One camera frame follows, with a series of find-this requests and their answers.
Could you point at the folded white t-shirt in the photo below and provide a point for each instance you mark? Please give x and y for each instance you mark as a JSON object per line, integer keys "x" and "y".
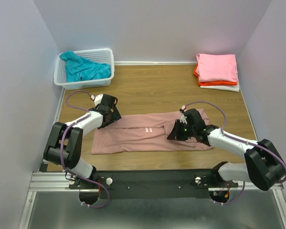
{"x": 233, "y": 88}

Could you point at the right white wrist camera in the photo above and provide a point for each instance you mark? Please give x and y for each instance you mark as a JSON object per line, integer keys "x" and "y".
{"x": 183, "y": 118}

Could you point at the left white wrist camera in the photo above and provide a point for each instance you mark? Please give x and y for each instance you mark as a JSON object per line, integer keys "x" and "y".
{"x": 96, "y": 99}

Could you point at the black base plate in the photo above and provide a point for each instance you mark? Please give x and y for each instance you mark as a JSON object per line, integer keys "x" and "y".
{"x": 152, "y": 184}

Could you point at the teal t-shirt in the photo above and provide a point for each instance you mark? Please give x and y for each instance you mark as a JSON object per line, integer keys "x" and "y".
{"x": 81, "y": 69}

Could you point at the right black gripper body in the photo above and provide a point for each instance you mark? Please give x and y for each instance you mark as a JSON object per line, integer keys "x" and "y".
{"x": 182, "y": 130}

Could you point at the folded light pink t-shirt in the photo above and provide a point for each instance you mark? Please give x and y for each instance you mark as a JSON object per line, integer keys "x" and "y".
{"x": 213, "y": 68}

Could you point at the folded orange t-shirt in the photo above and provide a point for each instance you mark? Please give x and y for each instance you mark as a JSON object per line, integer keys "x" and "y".
{"x": 212, "y": 83}

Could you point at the white plastic laundry basket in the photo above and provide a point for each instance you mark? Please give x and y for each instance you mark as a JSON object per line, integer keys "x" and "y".
{"x": 104, "y": 55}

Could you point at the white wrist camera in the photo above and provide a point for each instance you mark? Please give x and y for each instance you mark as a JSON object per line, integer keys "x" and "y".
{"x": 183, "y": 118}
{"x": 96, "y": 99}

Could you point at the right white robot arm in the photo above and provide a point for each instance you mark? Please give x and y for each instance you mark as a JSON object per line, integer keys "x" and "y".
{"x": 263, "y": 165}

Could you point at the dusty pink graphic t-shirt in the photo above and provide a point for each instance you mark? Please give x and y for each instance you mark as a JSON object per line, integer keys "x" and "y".
{"x": 142, "y": 132}

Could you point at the aluminium frame rail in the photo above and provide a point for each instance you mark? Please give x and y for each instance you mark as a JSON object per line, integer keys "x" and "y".
{"x": 51, "y": 204}

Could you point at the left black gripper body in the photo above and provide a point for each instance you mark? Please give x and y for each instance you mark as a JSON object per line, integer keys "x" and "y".
{"x": 115, "y": 116}

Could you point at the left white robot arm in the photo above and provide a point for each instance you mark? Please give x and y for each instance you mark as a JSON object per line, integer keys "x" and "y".
{"x": 64, "y": 145}

